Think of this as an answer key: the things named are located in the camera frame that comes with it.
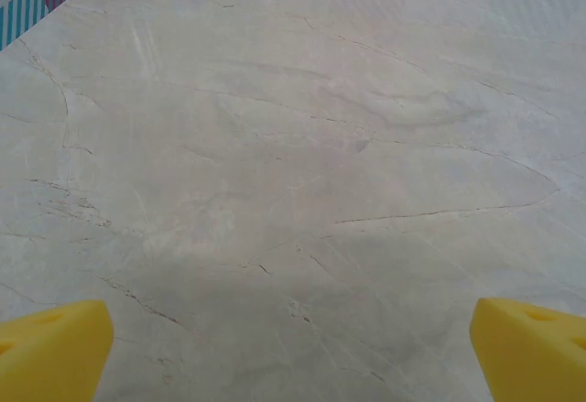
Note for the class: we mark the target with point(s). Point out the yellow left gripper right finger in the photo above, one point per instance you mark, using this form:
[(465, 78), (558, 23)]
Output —
[(531, 356)]

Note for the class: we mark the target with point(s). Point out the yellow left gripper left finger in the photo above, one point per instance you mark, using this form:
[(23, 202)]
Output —
[(50, 351)]

